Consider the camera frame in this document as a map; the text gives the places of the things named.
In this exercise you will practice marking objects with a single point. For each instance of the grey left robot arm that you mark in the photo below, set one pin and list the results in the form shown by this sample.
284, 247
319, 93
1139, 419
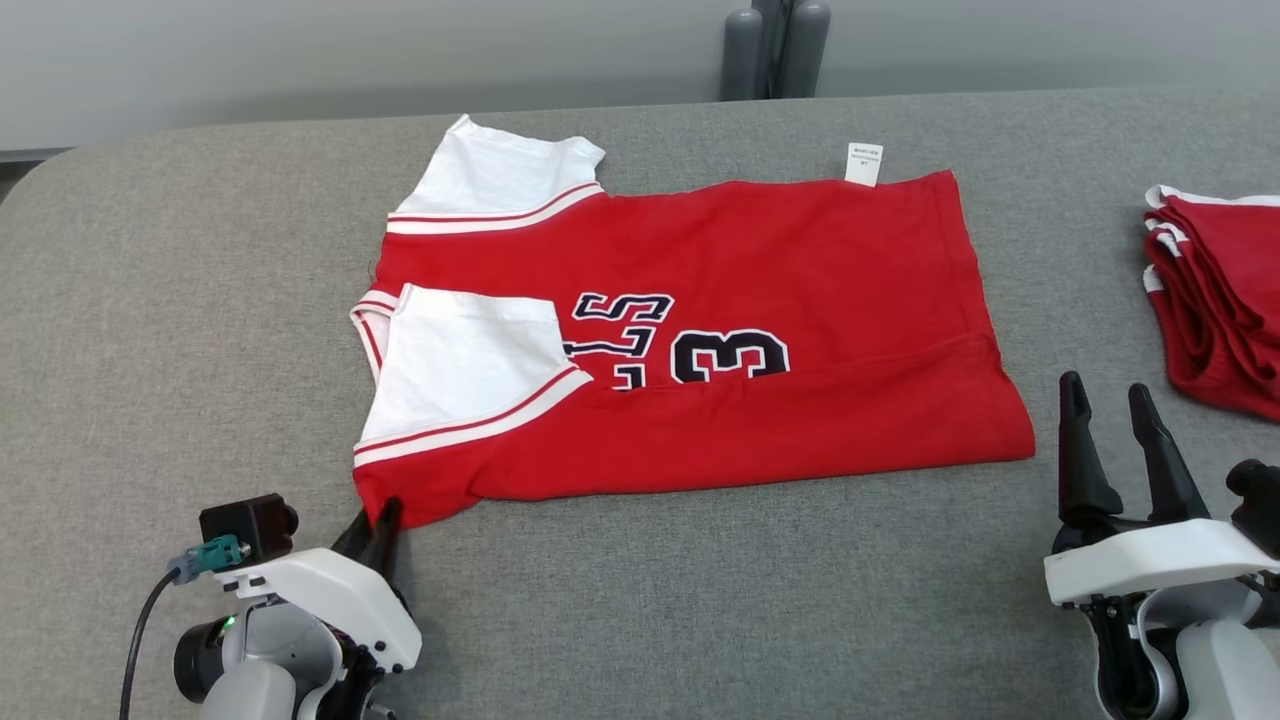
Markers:
250, 690

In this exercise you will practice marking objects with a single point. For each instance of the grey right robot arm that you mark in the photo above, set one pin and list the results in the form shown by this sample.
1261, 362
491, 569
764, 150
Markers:
1230, 670

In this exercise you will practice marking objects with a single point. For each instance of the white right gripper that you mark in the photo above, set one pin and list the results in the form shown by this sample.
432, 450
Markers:
1140, 560

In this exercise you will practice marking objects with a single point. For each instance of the red shorts with white trim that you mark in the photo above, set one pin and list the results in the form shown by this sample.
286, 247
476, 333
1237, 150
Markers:
1230, 300

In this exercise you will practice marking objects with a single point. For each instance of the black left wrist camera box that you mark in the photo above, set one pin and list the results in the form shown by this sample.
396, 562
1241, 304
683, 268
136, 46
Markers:
245, 525

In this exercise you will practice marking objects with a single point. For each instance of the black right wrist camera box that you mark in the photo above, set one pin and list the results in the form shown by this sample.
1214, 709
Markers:
1260, 510

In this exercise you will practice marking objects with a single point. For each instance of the red jersey with white sleeves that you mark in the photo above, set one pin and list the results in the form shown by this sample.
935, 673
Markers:
800, 300

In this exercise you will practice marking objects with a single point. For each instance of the grey metal post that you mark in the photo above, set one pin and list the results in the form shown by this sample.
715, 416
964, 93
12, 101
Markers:
775, 40

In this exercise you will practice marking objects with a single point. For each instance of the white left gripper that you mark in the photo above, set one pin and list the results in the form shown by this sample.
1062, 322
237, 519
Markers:
340, 590

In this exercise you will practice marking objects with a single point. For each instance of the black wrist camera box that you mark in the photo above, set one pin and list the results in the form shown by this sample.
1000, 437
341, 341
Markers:
245, 525
1260, 510

